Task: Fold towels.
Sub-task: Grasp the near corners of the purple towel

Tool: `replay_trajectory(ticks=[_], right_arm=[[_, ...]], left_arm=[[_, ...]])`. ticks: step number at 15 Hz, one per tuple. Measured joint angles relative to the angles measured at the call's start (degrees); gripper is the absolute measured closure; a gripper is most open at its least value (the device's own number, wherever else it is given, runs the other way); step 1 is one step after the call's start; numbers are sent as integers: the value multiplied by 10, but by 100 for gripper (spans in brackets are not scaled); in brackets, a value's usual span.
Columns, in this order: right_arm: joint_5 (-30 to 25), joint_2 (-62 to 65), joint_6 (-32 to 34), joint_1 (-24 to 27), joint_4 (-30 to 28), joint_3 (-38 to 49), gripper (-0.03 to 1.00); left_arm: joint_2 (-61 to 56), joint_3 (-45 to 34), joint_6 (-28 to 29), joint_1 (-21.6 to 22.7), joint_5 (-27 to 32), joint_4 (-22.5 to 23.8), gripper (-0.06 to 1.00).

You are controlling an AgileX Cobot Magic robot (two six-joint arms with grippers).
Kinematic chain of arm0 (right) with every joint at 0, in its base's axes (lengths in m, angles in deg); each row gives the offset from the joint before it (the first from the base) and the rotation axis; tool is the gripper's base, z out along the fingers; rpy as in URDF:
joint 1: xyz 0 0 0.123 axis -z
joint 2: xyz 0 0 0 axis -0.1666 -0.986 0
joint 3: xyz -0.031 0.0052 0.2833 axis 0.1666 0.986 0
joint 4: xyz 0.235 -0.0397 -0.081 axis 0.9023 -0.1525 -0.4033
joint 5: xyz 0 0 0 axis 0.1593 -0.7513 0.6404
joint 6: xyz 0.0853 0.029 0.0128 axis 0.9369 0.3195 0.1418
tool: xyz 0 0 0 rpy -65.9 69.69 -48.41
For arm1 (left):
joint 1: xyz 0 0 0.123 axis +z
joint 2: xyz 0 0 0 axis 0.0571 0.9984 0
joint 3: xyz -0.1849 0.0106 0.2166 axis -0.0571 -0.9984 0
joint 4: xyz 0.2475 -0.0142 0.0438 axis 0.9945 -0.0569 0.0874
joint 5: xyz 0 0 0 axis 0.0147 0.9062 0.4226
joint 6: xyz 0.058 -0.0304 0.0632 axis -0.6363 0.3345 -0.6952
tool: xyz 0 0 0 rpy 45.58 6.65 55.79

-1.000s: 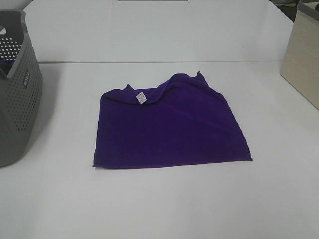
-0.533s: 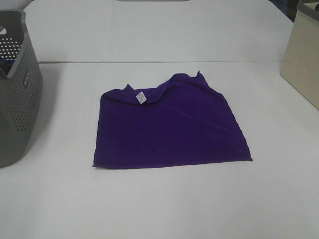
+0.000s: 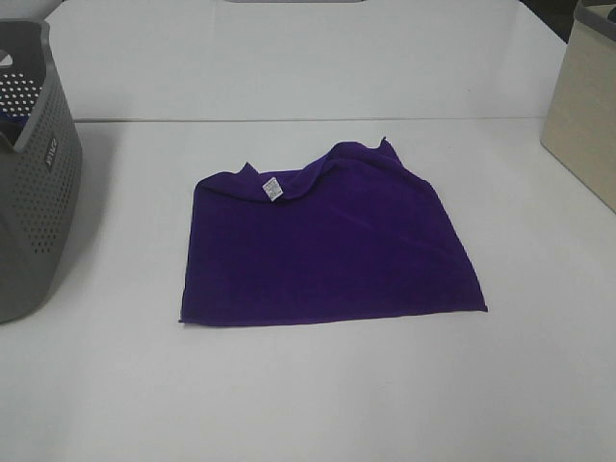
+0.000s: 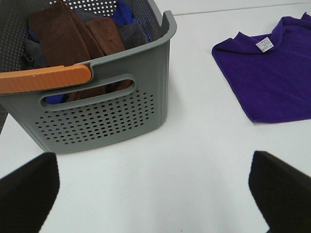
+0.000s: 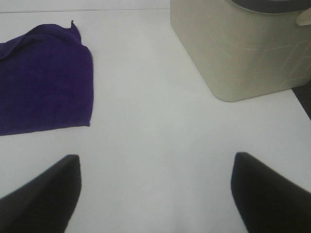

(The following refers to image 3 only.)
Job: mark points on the purple towel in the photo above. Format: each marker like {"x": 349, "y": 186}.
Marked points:
{"x": 354, "y": 235}

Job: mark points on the grey perforated laundry basket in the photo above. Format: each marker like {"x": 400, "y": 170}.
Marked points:
{"x": 41, "y": 164}

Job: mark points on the beige bin with grey rim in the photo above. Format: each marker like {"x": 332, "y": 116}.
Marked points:
{"x": 579, "y": 130}

